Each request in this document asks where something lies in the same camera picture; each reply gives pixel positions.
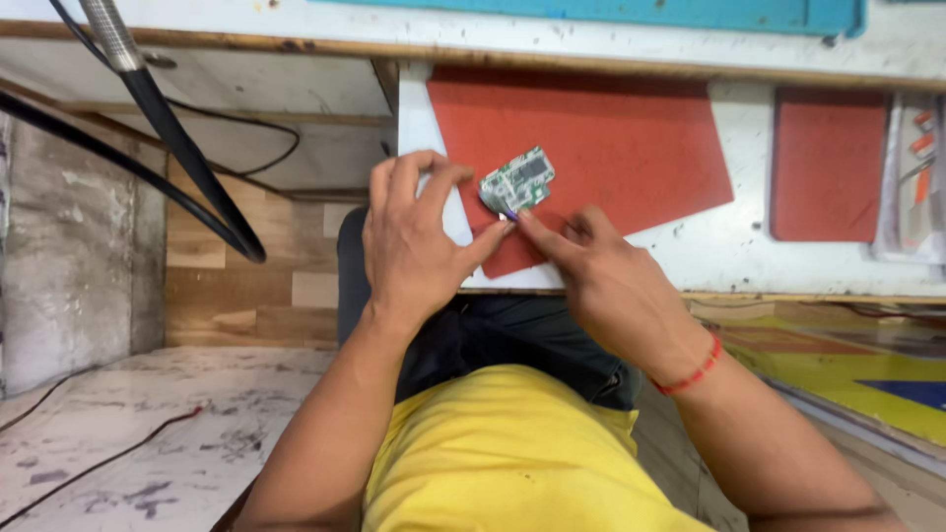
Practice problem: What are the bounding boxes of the person's left hand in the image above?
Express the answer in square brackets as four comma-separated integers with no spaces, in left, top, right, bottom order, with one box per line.
[361,150,517,328]

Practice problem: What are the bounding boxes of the person's right hand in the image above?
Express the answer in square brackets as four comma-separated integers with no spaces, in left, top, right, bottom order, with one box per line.
[516,206,712,384]

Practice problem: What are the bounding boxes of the green circuit board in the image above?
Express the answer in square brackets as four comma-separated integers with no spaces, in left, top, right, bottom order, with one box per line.
[478,145,557,222]

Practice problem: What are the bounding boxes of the dark trousers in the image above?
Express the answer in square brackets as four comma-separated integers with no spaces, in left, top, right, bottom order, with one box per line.
[337,206,643,412]

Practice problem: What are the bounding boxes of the large red mat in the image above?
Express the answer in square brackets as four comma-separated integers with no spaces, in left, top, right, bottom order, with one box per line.
[426,66,736,280]

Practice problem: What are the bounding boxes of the yellow shirt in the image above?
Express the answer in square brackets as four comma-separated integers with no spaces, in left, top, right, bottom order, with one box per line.
[361,364,716,532]

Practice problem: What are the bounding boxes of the yellow printed board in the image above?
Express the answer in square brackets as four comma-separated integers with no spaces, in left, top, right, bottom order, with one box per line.
[701,313,946,450]

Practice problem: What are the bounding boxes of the small red mat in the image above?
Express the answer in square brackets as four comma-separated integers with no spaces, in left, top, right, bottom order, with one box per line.
[769,86,889,244]

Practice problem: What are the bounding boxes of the blue work mat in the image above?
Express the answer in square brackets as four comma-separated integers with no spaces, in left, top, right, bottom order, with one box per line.
[310,0,867,39]

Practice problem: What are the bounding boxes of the clear plastic bag of tools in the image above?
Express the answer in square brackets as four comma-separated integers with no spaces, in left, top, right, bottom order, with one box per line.
[871,92,946,268]

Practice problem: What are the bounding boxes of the red thread bracelet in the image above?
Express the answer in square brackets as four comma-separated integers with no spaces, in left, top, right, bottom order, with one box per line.
[649,332,724,397]

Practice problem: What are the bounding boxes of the thin black cable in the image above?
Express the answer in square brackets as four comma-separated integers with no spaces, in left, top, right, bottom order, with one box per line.
[47,0,371,203]

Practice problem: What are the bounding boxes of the black hose with metal sleeve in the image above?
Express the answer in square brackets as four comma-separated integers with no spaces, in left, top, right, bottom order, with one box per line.
[77,0,268,266]

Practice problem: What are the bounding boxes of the thick black cable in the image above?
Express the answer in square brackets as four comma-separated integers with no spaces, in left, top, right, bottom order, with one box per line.
[0,89,251,258]

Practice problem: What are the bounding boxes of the red cable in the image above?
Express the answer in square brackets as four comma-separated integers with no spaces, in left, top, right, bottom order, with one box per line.
[0,405,205,527]

